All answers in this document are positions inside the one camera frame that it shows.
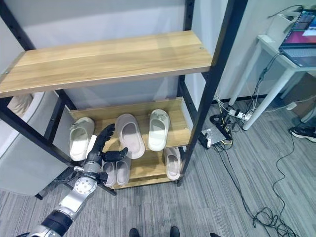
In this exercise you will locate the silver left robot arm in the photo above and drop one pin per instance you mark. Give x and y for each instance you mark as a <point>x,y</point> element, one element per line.
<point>74,195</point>

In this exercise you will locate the black metal shoe rack frame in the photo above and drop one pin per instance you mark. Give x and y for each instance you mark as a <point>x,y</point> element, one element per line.
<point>209,81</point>

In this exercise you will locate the open black laptop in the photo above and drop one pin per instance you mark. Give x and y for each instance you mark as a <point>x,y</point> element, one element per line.
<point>300,39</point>

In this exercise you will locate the robot's dark right foot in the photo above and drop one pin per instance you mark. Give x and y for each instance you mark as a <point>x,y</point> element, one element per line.
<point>174,231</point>

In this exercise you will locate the low wooden shelf board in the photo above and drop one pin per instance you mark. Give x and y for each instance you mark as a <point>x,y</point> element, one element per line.
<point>148,170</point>

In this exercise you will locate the large wooden shelf board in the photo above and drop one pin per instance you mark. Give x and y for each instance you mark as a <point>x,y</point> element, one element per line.
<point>103,61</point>

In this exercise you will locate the white box on table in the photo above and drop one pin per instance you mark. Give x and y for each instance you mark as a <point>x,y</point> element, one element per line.
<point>279,24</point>

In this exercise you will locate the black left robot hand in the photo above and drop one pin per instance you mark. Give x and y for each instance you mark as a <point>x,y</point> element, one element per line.
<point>98,147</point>

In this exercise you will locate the white power strip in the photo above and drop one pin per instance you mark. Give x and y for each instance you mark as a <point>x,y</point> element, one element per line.
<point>240,114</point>

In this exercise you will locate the robot's dark left foot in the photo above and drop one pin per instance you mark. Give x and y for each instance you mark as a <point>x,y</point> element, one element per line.
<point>134,232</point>

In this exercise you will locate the pink plain slipper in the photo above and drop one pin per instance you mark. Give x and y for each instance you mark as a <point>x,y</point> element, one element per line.
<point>123,171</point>
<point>109,175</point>
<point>172,164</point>
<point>130,135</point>

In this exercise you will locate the small grey computer box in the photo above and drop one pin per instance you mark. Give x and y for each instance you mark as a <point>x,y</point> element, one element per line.
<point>215,136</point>

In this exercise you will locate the grey sofa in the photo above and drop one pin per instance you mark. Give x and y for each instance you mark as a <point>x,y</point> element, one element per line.
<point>24,148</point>

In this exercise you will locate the white table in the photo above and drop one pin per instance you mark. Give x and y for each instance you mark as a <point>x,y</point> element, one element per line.
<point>274,74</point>

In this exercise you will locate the beige cushion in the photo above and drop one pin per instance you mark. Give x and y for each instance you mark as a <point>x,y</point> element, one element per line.
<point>19,101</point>

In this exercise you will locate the cream slipper with bow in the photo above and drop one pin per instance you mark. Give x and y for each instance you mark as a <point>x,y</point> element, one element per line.
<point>80,139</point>
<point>158,130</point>

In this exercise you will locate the robot's dark foot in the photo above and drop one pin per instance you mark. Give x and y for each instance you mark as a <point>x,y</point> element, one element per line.
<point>134,232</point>
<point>174,231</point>

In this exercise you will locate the middle wooden shelf board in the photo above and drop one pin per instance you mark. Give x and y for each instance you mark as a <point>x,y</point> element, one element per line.
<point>180,128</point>

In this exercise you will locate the person's black sneaker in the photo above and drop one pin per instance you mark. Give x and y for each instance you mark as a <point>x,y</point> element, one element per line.
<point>303,133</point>

